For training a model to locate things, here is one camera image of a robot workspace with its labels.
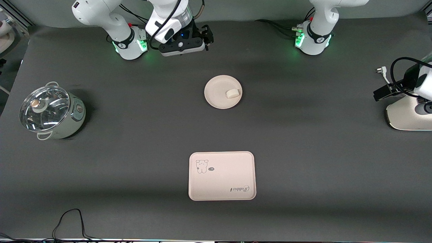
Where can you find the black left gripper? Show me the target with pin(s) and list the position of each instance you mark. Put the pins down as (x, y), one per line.
(407, 83)

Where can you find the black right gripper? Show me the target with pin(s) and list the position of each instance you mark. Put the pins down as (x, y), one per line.
(196, 32)

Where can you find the small white bun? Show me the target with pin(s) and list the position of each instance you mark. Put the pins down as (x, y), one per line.
(233, 93)

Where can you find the glass pot lid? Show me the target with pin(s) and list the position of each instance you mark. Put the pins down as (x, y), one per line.
(44, 119)

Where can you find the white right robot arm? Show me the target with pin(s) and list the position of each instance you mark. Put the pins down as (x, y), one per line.
(101, 13)

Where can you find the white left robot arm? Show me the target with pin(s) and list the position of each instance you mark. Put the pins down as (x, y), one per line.
(315, 40)

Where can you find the round pale pink plate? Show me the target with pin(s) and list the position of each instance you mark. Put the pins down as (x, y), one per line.
(217, 94)

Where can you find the pale pink rabbit tray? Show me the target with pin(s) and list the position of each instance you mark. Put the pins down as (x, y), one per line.
(221, 182)

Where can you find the white toaster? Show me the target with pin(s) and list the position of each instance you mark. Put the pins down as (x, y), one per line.
(405, 118)

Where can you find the dark grey table mat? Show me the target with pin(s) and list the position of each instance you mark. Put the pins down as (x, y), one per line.
(135, 152)

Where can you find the pale green electric pot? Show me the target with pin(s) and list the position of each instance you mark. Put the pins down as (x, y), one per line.
(76, 118)

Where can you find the beige round object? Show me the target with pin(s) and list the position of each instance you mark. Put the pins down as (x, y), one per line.
(6, 37)

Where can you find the aluminium frame rail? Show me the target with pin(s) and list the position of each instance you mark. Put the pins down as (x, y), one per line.
(20, 17)

